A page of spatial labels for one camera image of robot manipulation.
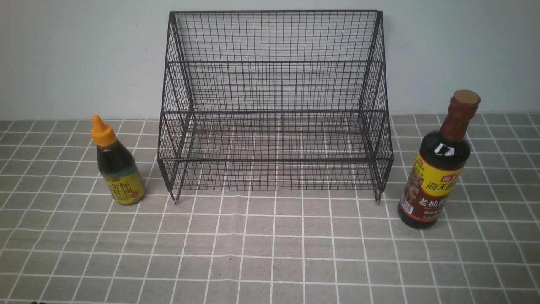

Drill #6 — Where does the oyster sauce bottle orange cap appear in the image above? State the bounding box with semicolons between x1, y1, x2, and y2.
91;115;146;206

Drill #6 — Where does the dark soy sauce bottle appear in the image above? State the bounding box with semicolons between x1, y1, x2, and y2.
397;89;481;229

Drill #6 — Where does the grey checkered tablecloth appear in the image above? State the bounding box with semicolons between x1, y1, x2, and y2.
0;113;540;304

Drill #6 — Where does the black wire mesh shelf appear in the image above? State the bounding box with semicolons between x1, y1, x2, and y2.
157;9;394;203

